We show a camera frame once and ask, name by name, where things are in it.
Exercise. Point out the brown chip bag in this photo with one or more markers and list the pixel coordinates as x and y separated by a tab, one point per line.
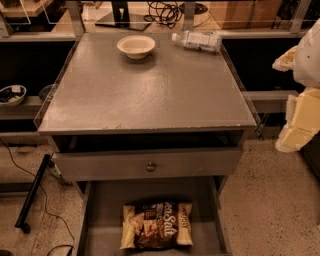
156	225

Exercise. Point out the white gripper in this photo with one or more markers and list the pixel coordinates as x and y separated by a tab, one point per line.
309	63

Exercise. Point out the grey open middle drawer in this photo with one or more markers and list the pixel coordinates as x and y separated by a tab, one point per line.
102	215

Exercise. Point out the black monitor stand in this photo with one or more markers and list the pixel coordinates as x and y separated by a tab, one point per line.
121	18

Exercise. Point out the grey drawer cabinet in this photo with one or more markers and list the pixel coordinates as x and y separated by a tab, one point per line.
172	99

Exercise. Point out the round metal drawer knob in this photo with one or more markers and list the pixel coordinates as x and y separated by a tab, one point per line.
151	167

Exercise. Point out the white bowl with items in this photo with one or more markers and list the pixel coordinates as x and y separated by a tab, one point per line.
12	95

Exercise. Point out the clear plastic water bottle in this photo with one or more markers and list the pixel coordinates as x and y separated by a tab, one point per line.
210	42

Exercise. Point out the grey top drawer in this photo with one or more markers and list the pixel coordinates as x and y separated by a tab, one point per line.
117	165

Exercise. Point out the white paper bowl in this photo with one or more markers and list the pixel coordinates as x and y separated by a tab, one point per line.
136	46

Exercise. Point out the black bar on floor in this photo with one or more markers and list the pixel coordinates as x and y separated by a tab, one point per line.
21	220

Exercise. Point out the dark round bowl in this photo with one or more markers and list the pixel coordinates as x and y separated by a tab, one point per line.
47	93

